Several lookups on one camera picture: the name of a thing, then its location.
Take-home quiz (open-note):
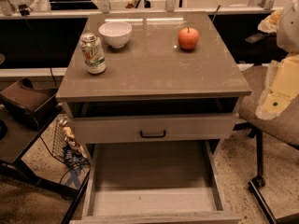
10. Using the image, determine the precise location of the brown bag on side table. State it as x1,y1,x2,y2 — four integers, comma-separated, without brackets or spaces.
0,78,58,131

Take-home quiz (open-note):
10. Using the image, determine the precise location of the red apple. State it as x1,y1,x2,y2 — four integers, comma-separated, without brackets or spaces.
178,27,199,50

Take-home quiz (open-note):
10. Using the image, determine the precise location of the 7up soda can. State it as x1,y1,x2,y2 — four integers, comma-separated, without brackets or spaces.
79,33,106,75

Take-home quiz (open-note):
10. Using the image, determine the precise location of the closed grey drawer black handle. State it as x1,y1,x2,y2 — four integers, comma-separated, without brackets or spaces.
70,113,237,144

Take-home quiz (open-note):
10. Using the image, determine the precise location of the open grey bottom drawer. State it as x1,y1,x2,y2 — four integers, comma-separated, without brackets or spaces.
70,141,241,224

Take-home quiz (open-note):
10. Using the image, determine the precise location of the grey drawer cabinet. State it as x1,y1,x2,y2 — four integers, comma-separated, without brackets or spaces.
55,11,252,224

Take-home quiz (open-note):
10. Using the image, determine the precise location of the black side table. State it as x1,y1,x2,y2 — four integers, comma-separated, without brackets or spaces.
0,103,78,201

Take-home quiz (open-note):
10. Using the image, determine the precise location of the brown fabric office chair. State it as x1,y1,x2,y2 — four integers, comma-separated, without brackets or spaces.
234,65,299,224

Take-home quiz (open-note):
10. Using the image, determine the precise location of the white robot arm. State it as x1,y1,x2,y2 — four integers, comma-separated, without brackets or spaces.
255,0,299,119

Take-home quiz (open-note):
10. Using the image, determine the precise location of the wire mesh basket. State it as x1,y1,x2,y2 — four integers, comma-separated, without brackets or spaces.
52,115,82,165

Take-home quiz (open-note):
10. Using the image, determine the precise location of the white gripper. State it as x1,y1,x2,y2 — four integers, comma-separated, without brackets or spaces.
255,53,299,120

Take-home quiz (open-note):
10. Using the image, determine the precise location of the white ceramic bowl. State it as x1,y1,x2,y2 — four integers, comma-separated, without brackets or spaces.
99,21,132,49

